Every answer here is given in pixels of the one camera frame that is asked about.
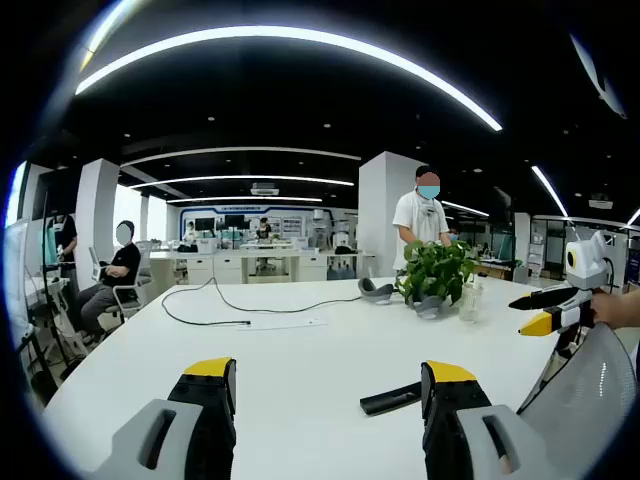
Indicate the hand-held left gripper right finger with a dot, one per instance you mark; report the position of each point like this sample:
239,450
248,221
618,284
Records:
450,430

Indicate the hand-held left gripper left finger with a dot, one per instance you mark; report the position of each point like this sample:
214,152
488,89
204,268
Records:
200,425

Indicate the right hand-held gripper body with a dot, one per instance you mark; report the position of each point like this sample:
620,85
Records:
592,270

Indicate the black remote control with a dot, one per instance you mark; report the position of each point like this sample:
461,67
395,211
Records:
390,399

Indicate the clear glass vase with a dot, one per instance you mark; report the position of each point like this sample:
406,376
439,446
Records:
471,305

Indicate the grey mesh chair back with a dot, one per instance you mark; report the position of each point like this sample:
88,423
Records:
585,400

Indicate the short ceiling light strip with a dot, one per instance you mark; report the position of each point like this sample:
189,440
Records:
549,190

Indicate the green leafy plant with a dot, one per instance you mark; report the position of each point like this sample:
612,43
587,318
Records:
435,270

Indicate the grey curved plastic part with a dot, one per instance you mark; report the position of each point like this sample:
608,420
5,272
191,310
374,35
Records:
376,294
426,307

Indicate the white paper sheet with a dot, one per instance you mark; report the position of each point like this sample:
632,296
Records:
290,322

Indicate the white office chair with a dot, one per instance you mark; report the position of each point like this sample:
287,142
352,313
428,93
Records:
131,295

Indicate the white cabinet counter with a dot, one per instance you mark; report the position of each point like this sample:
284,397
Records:
280,265

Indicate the black floor stand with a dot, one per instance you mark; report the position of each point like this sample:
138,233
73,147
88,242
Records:
50,280

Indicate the ceiling air conditioner unit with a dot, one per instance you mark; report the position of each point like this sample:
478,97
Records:
265,189

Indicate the long ceiling light strip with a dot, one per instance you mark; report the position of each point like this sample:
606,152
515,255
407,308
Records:
300,34

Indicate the blue bordered wall display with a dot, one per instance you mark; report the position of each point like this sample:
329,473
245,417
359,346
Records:
295,222

